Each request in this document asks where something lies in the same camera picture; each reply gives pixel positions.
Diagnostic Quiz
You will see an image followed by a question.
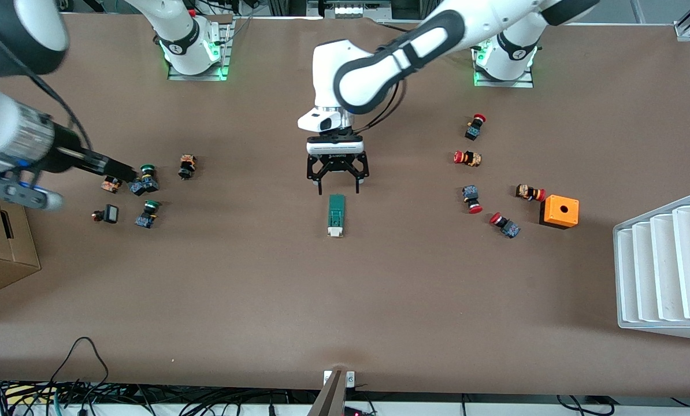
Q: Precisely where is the red mushroom button blue block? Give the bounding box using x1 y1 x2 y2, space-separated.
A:
489 211 521 239
462 185 484 215
465 114 487 141

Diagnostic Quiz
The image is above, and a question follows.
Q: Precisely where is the brown cardboard box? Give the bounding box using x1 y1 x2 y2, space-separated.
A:
0 191 42 301

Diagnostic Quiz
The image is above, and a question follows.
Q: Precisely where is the brown table mat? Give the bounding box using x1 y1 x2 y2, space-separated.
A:
0 13 690 399

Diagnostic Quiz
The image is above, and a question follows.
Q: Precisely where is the orange box with round hole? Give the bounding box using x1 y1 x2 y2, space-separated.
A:
539 195 581 231

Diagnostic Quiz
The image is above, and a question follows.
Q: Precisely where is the white stepped rack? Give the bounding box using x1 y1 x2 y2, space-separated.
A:
613 192 690 343

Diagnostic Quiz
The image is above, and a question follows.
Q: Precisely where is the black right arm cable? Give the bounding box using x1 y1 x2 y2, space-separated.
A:
10 64 94 154

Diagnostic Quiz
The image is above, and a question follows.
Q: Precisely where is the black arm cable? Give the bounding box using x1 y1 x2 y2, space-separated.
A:
10 64 94 154
345 75 408 132

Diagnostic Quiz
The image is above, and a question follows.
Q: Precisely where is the black square button switch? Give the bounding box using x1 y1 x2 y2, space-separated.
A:
91 204 120 225

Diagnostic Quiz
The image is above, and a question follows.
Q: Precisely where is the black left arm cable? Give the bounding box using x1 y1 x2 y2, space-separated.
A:
345 75 408 132

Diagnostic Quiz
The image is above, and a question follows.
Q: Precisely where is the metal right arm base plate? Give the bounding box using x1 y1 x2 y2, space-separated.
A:
168 17 233 82

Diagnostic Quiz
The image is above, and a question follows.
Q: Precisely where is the grey metal frame with lamp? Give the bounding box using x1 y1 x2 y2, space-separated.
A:
307 0 392 18

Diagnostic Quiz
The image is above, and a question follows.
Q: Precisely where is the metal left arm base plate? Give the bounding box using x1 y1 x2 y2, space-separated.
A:
473 26 535 88

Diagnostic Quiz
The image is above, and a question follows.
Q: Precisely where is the black looping cable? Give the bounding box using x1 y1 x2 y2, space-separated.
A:
49 336 110 399

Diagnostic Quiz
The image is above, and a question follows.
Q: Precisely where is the camera mount post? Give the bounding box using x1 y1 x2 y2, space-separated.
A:
307 370 356 416

